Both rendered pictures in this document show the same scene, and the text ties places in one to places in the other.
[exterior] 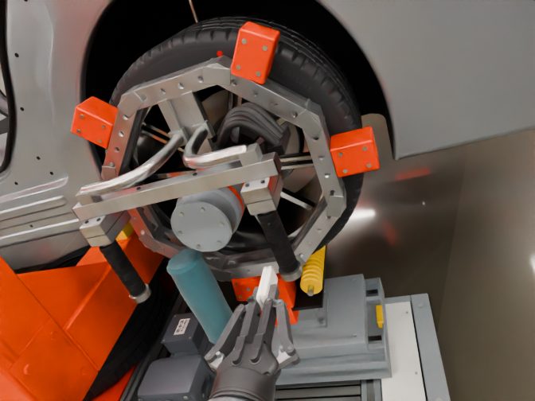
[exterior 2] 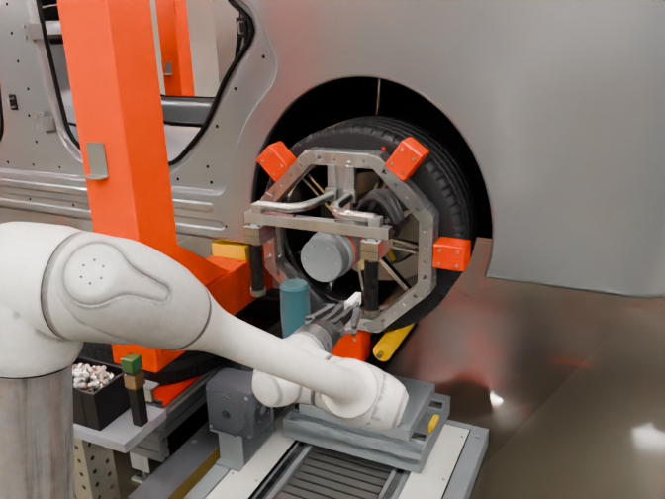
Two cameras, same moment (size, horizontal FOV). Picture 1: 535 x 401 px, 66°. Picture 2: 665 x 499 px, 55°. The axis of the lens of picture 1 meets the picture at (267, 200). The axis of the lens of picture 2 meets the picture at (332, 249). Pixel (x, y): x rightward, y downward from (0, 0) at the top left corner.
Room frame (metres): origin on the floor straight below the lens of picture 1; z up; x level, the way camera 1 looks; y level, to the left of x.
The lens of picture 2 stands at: (-0.88, 0.00, 1.48)
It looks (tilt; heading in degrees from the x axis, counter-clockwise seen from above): 20 degrees down; 4
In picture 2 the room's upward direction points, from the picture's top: 1 degrees counter-clockwise
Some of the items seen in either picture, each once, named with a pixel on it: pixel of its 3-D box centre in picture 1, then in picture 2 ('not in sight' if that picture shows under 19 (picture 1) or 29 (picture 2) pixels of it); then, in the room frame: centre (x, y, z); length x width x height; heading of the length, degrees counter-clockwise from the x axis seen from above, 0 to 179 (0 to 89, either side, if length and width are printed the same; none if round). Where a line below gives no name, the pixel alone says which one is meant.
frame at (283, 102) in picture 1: (222, 184); (346, 241); (0.90, 0.08, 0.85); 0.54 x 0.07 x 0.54; 69
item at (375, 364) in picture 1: (313, 329); (368, 415); (1.06, 0.02, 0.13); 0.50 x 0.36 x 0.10; 69
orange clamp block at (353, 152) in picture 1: (354, 152); (451, 253); (0.79, -0.21, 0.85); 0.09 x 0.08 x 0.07; 69
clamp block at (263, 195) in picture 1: (263, 187); (375, 246); (0.65, 0.00, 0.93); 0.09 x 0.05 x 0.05; 159
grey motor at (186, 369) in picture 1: (205, 365); (261, 397); (0.98, 0.39, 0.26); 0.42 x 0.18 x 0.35; 159
